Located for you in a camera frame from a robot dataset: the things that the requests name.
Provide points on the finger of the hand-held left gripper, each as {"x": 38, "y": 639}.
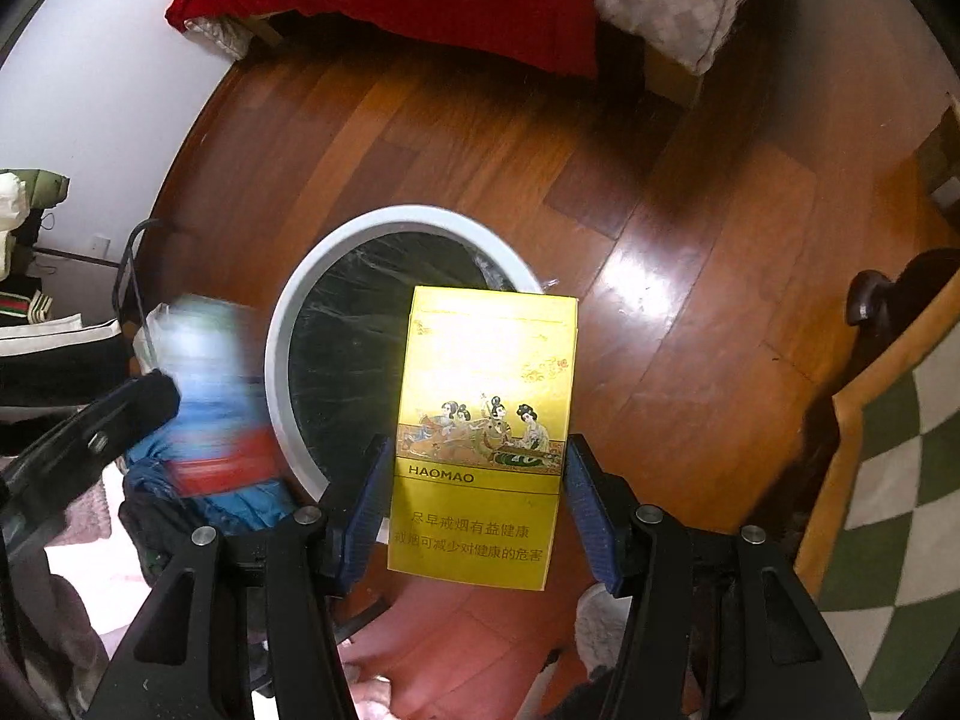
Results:
{"x": 112, "y": 420}

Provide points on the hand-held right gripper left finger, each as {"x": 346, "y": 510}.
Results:
{"x": 364, "y": 517}

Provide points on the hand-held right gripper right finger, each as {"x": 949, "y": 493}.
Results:
{"x": 592, "y": 510}

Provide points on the blue red white packet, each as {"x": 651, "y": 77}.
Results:
{"x": 210, "y": 405}

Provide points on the yellow cigarette box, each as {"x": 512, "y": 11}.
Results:
{"x": 480, "y": 420}

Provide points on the white round trash bin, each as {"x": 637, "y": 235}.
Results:
{"x": 390, "y": 216}

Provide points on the black white-striped jacket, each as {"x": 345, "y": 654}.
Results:
{"x": 60, "y": 375}

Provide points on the blue jacket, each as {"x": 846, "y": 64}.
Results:
{"x": 255, "y": 506}

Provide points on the white fluffy slipper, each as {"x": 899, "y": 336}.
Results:
{"x": 600, "y": 630}

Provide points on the pink printed blanket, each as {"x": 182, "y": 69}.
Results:
{"x": 90, "y": 577}

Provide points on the black plastic bin liner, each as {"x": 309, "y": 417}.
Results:
{"x": 345, "y": 330}

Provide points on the wooden table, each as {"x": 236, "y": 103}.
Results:
{"x": 825, "y": 480}

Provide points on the white puffer jacket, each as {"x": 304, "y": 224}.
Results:
{"x": 11, "y": 202}

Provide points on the olive green garment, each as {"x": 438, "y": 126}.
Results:
{"x": 49, "y": 187}

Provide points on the white wall socket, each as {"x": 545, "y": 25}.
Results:
{"x": 100, "y": 247}

